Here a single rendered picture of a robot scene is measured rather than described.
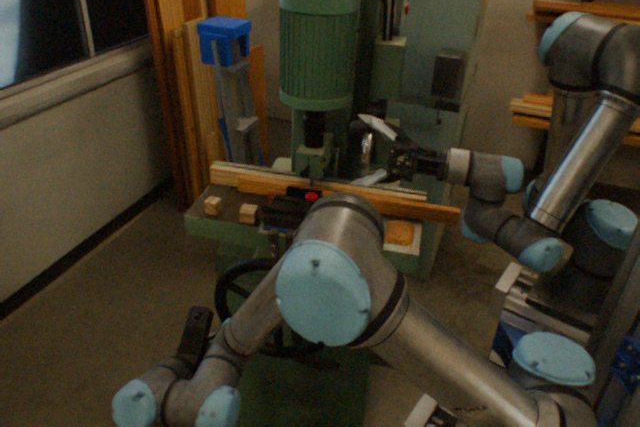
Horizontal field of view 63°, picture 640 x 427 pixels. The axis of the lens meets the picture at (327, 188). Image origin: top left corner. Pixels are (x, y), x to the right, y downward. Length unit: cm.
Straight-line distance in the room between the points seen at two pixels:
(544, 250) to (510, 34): 261
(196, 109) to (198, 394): 201
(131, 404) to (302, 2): 81
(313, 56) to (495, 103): 261
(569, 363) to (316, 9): 80
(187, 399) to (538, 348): 56
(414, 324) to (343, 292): 12
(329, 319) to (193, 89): 220
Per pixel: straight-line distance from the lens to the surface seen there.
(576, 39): 114
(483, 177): 110
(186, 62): 270
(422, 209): 138
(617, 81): 108
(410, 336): 67
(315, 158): 131
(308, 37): 117
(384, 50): 141
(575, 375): 89
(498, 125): 374
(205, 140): 284
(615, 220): 131
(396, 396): 213
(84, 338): 243
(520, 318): 147
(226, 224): 135
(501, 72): 363
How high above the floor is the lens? 166
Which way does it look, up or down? 31 degrees down
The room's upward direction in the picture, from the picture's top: 3 degrees clockwise
